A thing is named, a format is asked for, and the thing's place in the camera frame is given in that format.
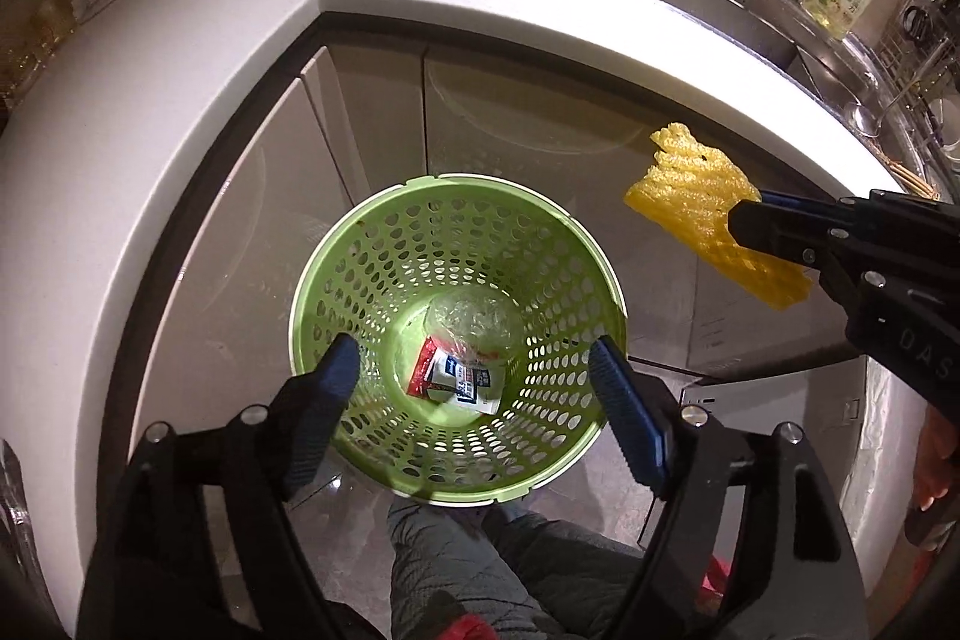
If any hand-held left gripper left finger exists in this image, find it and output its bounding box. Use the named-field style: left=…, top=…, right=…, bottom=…
left=75, top=334, right=361, bottom=640

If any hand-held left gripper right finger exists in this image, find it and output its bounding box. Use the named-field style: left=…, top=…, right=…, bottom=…
left=589, top=336, right=871, bottom=640

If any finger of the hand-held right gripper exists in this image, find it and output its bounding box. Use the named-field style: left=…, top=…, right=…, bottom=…
left=727, top=199, right=852, bottom=270
left=759, top=190, right=931, bottom=220

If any yellow foam net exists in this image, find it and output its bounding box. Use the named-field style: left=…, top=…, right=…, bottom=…
left=624, top=122, right=815, bottom=311

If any green perforated plastic basket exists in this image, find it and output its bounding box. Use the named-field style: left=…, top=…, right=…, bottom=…
left=289, top=173, right=629, bottom=507

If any person's right hand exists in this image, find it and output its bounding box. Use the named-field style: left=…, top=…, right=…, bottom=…
left=911, top=404, right=960, bottom=513

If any steel spoon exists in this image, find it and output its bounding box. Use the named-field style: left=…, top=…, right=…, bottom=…
left=844, top=85, right=912, bottom=135

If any red packet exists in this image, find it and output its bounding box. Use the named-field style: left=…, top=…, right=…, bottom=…
left=409, top=338, right=452, bottom=398

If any wooden chopsticks bundle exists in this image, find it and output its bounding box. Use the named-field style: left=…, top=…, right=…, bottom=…
left=885, top=156, right=938, bottom=195

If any white blue packet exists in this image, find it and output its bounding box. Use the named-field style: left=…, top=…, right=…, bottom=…
left=431, top=351, right=502, bottom=412

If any clear plastic wrap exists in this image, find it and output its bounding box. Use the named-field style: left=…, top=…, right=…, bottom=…
left=427, top=293, right=518, bottom=360

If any red slipper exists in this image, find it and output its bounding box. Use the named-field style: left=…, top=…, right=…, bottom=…
left=420, top=614, right=496, bottom=640
left=701, top=554, right=740, bottom=611

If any person's quilted trouser leg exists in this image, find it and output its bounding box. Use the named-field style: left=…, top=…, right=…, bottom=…
left=386, top=497, right=661, bottom=640

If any metal dish rack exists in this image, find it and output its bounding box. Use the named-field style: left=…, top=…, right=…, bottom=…
left=877, top=0, right=960, bottom=161

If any narrow beige cabinet door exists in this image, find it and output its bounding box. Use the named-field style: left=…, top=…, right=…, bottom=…
left=300, top=44, right=428, bottom=214

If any amber glass jar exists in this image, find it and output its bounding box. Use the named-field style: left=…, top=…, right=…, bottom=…
left=0, top=36, right=46, bottom=97
left=26, top=0, right=80, bottom=56

